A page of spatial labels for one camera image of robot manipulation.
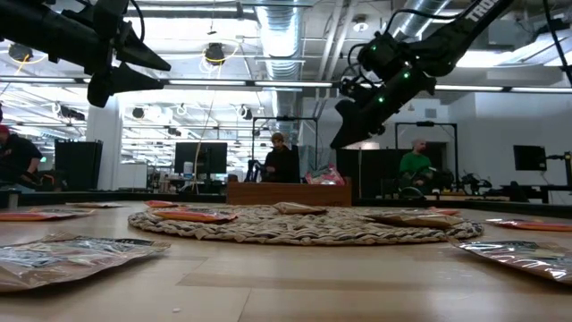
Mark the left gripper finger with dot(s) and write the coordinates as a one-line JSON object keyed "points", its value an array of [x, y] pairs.
{"points": [[116, 82], [138, 56]]}

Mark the red tea packet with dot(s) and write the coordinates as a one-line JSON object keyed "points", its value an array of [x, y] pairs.
{"points": [[326, 176]]}

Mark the orange tea packet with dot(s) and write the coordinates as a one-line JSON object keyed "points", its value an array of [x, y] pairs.
{"points": [[192, 216], [161, 204], [40, 216], [442, 211], [536, 226]]}

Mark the beige tea packet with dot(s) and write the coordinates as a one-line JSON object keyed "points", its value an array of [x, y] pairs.
{"points": [[415, 220], [297, 208], [96, 205], [67, 264], [527, 259]]}

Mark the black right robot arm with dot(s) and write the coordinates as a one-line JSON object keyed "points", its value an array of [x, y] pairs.
{"points": [[456, 31]]}

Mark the black background robot arm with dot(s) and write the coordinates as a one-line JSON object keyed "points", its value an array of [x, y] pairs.
{"points": [[476, 184], [253, 171]]}

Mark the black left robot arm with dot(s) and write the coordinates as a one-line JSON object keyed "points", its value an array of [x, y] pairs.
{"points": [[44, 31]]}

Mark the person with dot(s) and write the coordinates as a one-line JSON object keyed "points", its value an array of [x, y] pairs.
{"points": [[18, 156], [281, 165], [415, 163]]}

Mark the white pillar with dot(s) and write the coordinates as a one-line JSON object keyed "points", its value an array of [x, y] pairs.
{"points": [[109, 147]]}

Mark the round ceiling lamp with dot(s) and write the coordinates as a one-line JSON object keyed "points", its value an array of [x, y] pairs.
{"points": [[360, 24]]}

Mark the overhead light bar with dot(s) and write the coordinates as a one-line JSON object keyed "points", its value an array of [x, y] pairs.
{"points": [[223, 82]]}

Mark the black cabinet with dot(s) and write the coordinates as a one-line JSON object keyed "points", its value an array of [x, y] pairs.
{"points": [[78, 165]]}

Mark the wooden compartment box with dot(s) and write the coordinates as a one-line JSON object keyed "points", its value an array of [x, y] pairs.
{"points": [[288, 195]]}

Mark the round woven placemat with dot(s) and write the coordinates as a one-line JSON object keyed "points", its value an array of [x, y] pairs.
{"points": [[304, 228]]}

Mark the white bottle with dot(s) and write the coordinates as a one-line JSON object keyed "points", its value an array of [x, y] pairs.
{"points": [[188, 171]]}

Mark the black computer monitor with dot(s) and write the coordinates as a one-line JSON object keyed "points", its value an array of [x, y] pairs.
{"points": [[201, 158]]}

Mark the small black monitor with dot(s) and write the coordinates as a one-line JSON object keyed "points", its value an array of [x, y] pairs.
{"points": [[529, 158]]}

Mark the black desk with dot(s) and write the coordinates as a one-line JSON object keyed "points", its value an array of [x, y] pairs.
{"points": [[545, 190]]}

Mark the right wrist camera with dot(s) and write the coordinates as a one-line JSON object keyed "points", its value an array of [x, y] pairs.
{"points": [[355, 87]]}

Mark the wall air vent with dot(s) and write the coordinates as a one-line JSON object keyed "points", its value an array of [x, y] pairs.
{"points": [[430, 113]]}

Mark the black partition wall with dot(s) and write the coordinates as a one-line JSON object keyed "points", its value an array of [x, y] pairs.
{"points": [[371, 174]]}

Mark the silver ventilation duct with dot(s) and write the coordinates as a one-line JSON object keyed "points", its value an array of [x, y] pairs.
{"points": [[420, 9], [281, 36]]}

